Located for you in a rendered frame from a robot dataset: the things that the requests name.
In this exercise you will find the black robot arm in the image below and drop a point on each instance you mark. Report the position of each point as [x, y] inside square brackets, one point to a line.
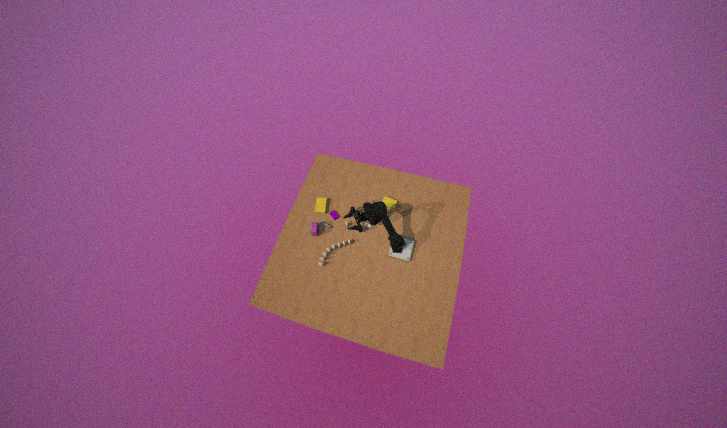
[377, 212]

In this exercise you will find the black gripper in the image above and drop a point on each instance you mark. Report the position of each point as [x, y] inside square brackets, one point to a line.
[358, 227]

